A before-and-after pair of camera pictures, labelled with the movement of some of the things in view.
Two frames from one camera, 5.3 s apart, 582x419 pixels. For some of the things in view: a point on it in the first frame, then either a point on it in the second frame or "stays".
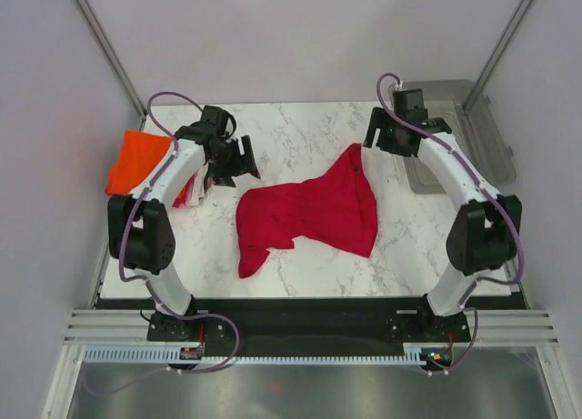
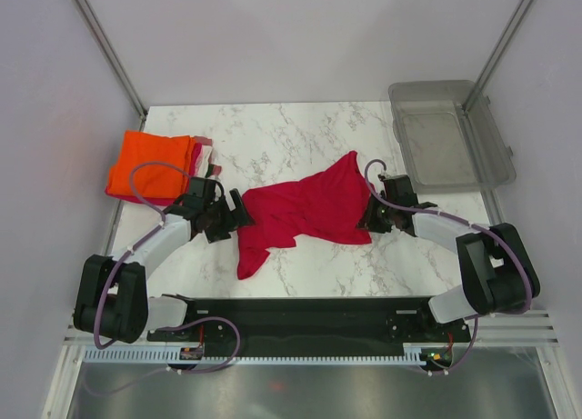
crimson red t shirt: [336, 207] stays
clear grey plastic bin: [477, 131] stays
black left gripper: [225, 176] → [230, 224]
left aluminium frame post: [105, 44] stays
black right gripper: [380, 118] → [368, 223]
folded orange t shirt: [141, 152] stays
